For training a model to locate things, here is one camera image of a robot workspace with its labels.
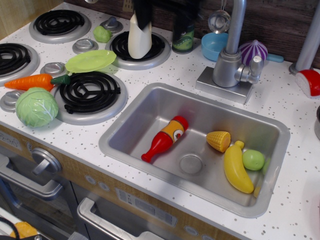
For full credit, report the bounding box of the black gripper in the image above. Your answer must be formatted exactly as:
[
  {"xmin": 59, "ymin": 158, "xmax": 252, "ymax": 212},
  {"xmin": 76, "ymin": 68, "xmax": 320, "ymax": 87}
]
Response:
[{"xmin": 132, "ymin": 0, "xmax": 200, "ymax": 42}]

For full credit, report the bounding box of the white detergent bottle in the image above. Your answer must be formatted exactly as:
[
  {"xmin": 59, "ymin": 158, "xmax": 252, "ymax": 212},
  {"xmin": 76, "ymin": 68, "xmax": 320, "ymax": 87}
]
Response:
[{"xmin": 128, "ymin": 13, "xmax": 152, "ymax": 60}]

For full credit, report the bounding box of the silver metal sink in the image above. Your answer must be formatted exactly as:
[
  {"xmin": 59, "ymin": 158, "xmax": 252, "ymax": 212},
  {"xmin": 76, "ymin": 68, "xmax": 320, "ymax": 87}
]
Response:
[{"xmin": 99, "ymin": 83, "xmax": 291, "ymax": 218}]

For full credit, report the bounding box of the green peas can toy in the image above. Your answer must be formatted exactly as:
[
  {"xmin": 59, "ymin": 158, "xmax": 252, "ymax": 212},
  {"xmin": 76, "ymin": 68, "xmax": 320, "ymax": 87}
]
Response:
[{"xmin": 171, "ymin": 24, "xmax": 195, "ymax": 54}]

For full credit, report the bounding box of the back right stove burner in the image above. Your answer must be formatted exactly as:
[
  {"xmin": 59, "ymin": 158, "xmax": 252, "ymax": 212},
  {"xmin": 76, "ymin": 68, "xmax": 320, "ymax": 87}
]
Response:
[{"xmin": 105, "ymin": 31, "xmax": 171, "ymax": 71}]

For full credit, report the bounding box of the stove burner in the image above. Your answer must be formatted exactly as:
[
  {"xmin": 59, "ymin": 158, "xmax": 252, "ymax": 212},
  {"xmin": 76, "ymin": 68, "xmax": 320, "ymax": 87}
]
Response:
[
  {"xmin": 51, "ymin": 71, "xmax": 128, "ymax": 126},
  {"xmin": 29, "ymin": 9, "xmax": 91, "ymax": 44},
  {"xmin": 0, "ymin": 43, "xmax": 40, "ymax": 87},
  {"xmin": 105, "ymin": 31, "xmax": 171, "ymax": 71}
]

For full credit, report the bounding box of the silver stove knob back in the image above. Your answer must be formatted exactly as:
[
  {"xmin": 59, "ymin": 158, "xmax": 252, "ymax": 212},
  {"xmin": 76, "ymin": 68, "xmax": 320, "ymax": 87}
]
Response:
[{"xmin": 100, "ymin": 16, "xmax": 123, "ymax": 34}]

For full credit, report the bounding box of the silver stove knob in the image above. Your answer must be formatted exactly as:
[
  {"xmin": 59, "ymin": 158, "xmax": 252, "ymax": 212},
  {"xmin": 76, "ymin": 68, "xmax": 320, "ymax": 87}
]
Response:
[
  {"xmin": 40, "ymin": 62, "xmax": 69, "ymax": 78},
  {"xmin": 100, "ymin": 16, "xmax": 123, "ymax": 34},
  {"xmin": 0, "ymin": 90, "xmax": 25, "ymax": 113},
  {"xmin": 72, "ymin": 38, "xmax": 99, "ymax": 54}
]

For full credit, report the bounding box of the silver ladle hanging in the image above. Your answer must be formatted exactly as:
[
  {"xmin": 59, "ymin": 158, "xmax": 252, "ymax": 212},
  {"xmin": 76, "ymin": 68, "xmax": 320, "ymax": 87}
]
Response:
[{"xmin": 208, "ymin": 0, "xmax": 231, "ymax": 34}]

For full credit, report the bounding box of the blue plastic pot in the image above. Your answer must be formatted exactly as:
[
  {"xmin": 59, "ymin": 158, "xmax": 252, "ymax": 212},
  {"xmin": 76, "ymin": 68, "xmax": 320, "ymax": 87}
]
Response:
[{"xmin": 201, "ymin": 32, "xmax": 284, "ymax": 63}]

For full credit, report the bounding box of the small green lettuce toy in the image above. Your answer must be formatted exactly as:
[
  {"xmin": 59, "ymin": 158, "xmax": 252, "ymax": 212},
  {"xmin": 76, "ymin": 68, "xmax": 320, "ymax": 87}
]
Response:
[{"xmin": 93, "ymin": 25, "xmax": 113, "ymax": 43}]

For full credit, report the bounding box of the silver stove knob middle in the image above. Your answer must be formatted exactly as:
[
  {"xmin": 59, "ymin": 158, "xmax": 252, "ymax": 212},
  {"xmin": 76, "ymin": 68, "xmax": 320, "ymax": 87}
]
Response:
[{"xmin": 72, "ymin": 38, "xmax": 99, "ymax": 54}]

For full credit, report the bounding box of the light green plastic plate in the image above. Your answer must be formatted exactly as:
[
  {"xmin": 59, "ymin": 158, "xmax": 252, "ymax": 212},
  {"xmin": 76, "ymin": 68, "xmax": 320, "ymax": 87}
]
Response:
[{"xmin": 65, "ymin": 49, "xmax": 117, "ymax": 73}]

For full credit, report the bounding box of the silver toy faucet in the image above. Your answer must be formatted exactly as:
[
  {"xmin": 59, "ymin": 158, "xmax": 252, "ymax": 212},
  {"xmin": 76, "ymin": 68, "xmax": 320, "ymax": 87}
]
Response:
[{"xmin": 195, "ymin": 0, "xmax": 264, "ymax": 104}]

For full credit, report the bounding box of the purple onion toy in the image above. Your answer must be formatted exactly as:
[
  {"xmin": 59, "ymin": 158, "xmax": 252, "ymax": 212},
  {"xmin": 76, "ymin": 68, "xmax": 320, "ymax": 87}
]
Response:
[{"xmin": 239, "ymin": 39, "xmax": 268, "ymax": 66}]

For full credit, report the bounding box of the back left stove burner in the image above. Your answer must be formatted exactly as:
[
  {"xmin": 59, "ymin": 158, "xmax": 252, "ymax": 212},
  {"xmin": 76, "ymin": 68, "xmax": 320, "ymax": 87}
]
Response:
[{"xmin": 29, "ymin": 9, "xmax": 91, "ymax": 44}]

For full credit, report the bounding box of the front stove burner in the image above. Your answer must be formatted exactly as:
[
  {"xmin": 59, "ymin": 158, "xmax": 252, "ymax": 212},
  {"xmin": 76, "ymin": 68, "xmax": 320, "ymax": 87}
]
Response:
[{"xmin": 51, "ymin": 71, "xmax": 128, "ymax": 126}]

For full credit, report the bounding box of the red ketchup bottle toy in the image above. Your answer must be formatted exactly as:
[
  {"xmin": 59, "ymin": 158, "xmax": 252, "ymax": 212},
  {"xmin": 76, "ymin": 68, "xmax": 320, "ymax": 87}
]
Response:
[{"xmin": 141, "ymin": 115, "xmax": 189, "ymax": 163}]

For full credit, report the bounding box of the silver stove knob lower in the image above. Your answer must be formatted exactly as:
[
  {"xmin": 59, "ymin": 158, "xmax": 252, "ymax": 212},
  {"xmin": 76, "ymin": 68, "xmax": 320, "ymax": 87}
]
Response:
[{"xmin": 40, "ymin": 62, "xmax": 69, "ymax": 78}]

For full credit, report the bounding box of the orange carrot toy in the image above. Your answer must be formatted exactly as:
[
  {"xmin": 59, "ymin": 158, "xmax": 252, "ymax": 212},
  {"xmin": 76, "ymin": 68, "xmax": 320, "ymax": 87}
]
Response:
[{"xmin": 4, "ymin": 73, "xmax": 71, "ymax": 91}]

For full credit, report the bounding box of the yellow corn piece toy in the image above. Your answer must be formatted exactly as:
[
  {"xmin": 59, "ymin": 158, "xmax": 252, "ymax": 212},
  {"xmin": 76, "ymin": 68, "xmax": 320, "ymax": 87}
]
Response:
[{"xmin": 206, "ymin": 131, "xmax": 231, "ymax": 153}]

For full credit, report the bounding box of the green cabbage toy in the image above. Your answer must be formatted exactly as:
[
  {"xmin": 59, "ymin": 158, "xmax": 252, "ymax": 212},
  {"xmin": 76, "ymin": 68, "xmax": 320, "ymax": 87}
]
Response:
[{"xmin": 15, "ymin": 87, "xmax": 59, "ymax": 128}]

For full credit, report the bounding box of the red white cheese wedge toy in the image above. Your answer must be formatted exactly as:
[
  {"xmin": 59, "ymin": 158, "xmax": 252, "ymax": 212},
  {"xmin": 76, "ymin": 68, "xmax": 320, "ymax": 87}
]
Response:
[{"xmin": 295, "ymin": 69, "xmax": 320, "ymax": 98}]

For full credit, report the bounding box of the yellow banana toy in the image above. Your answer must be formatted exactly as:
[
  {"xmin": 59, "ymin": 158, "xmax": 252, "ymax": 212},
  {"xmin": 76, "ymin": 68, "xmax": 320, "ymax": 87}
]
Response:
[{"xmin": 223, "ymin": 140, "xmax": 254, "ymax": 194}]

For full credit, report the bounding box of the green apple toy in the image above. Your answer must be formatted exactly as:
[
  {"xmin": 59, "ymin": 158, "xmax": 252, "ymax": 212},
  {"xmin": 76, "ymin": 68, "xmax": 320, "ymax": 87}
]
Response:
[{"xmin": 242, "ymin": 149, "xmax": 265, "ymax": 171}]

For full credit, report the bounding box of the silver stove knob front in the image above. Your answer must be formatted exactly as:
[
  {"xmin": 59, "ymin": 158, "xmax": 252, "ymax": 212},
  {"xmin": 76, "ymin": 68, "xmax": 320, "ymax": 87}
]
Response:
[{"xmin": 0, "ymin": 90, "xmax": 25, "ymax": 113}]

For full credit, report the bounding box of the silver oven dial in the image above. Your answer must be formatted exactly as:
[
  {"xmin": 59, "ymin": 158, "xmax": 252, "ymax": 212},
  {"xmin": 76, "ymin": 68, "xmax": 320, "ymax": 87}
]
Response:
[{"xmin": 31, "ymin": 147, "xmax": 62, "ymax": 176}]

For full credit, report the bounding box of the yellow object bottom corner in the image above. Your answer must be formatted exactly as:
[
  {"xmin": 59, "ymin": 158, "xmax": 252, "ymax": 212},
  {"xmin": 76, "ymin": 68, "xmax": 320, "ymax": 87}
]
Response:
[{"xmin": 14, "ymin": 221, "xmax": 38, "ymax": 239}]

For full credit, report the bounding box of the silver oven door handle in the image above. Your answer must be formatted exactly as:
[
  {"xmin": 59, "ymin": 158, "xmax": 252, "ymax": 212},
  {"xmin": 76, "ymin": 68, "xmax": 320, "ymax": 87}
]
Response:
[{"xmin": 0, "ymin": 154, "xmax": 64, "ymax": 201}]

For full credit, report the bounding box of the silver dishwasher handle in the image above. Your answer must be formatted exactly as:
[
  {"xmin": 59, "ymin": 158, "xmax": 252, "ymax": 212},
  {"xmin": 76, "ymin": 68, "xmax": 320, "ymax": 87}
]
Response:
[{"xmin": 77, "ymin": 197, "xmax": 162, "ymax": 240}]

